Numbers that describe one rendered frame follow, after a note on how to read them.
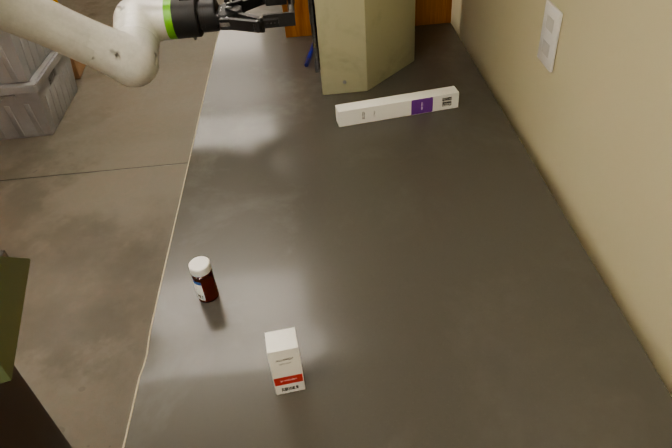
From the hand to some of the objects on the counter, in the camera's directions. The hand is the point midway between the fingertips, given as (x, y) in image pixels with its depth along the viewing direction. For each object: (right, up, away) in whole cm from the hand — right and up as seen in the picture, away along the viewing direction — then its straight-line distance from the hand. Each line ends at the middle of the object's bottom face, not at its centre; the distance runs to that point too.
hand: (289, 7), depth 131 cm
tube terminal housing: (+19, -8, +21) cm, 29 cm away
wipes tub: (-8, +30, +72) cm, 78 cm away
